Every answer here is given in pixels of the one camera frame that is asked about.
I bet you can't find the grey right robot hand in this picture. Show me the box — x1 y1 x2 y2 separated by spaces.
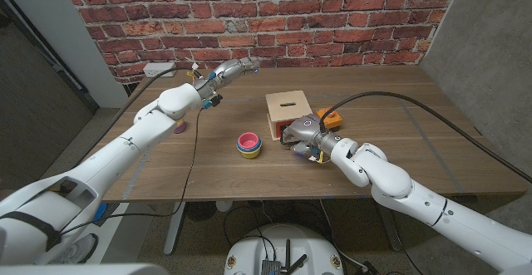
282 115 346 164

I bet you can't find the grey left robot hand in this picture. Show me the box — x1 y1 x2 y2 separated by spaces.
193 56 262 101

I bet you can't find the red-fronted wooden drawer black handle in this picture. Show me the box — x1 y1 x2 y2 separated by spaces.
276 119 300 145

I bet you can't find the light wooden slotted box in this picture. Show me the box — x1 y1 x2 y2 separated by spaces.
264 90 313 142

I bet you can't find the orange emergency stop button box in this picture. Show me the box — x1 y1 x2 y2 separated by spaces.
315 107 344 130

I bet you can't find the pink nesting cup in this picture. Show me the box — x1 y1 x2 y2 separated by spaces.
237 131 262 150

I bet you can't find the blue nesting cup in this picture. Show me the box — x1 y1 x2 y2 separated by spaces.
236 140 263 155

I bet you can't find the yellow nesting cup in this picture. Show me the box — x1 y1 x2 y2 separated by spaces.
237 145 263 160

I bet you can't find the red brick printed backdrop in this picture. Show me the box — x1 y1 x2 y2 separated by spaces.
59 0 466 86

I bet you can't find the white power outlet strip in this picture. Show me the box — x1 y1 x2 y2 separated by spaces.
142 61 178 78

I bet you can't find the dark table leg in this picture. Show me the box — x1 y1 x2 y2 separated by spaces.
376 208 403 253

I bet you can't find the black round floor base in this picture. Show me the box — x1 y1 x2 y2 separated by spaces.
185 201 217 223

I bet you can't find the white robot torso base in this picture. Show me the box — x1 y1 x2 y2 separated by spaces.
224 223 345 275

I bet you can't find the grey computer module with antennas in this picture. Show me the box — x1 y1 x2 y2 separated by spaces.
260 238 308 275

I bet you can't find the white table leg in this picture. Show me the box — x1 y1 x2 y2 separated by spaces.
163 201 187 256

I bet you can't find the blue floor pad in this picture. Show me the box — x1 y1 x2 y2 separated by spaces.
91 202 109 226

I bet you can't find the white sneaker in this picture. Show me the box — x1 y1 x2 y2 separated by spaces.
49 233 99 265

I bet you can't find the white robot head rim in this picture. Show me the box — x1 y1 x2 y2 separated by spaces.
0 262 170 275

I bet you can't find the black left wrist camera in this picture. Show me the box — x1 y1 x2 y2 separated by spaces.
202 93 224 110

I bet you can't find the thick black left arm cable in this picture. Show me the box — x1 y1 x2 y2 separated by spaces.
76 66 200 168

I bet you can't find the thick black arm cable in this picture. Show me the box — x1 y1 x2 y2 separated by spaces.
76 66 200 168
318 91 532 184

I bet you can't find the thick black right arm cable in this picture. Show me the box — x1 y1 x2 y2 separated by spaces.
318 91 532 184

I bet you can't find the thin black left wrist cable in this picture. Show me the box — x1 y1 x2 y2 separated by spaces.
60 106 203 237

